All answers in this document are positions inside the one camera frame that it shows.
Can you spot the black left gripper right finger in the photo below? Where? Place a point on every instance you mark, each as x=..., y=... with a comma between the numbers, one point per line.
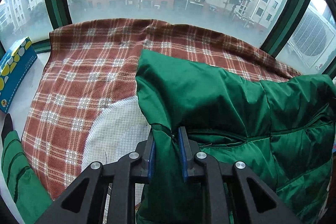
x=230, y=191

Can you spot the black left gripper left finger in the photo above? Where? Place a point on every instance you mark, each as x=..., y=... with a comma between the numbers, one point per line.
x=105, y=192

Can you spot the green puffer jacket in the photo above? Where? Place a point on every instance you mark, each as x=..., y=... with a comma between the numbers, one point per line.
x=283, y=131

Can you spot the red plaid patchwork quilt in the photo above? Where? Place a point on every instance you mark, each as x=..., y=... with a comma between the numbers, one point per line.
x=93, y=64

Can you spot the blue tissue box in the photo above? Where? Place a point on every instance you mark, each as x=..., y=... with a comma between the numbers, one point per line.
x=14, y=66

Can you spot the white outdoor air conditioner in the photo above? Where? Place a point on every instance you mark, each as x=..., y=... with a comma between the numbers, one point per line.
x=311, y=48

